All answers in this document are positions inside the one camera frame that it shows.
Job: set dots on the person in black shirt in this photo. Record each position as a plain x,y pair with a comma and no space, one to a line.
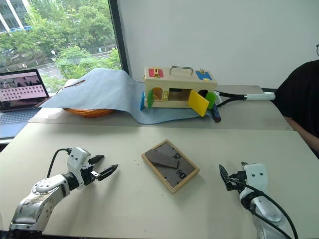
301,94

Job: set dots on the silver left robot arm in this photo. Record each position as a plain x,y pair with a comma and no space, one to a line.
37,199

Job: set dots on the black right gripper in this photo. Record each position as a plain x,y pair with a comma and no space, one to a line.
236,180

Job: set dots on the wooden framed slate board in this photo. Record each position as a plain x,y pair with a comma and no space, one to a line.
172,168

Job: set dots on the orange wicker basket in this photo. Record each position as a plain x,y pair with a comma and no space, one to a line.
87,112

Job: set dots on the yellow box door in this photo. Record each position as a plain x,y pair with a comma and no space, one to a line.
198,103

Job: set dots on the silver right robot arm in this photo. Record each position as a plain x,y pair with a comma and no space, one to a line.
266,211

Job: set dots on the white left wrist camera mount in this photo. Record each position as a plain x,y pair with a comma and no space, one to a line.
76,161

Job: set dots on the black racket white grip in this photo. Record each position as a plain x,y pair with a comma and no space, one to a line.
259,96

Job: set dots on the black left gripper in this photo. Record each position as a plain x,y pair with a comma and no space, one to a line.
88,175

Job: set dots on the person's bare forearm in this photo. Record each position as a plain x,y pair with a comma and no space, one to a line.
305,135

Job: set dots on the grey laptop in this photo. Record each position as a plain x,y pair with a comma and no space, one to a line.
17,99

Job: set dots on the black window frame post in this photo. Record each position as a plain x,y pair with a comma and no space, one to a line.
119,35

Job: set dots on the wooden lock activity box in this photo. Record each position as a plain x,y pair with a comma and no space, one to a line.
179,87

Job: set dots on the light blue cloth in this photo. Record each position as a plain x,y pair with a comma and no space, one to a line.
109,92

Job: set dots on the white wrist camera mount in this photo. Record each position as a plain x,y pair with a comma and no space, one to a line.
258,176
76,161

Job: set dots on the dark blue marker pen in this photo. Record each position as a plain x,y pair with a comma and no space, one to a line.
216,114

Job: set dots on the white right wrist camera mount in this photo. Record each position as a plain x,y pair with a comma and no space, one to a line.
258,176

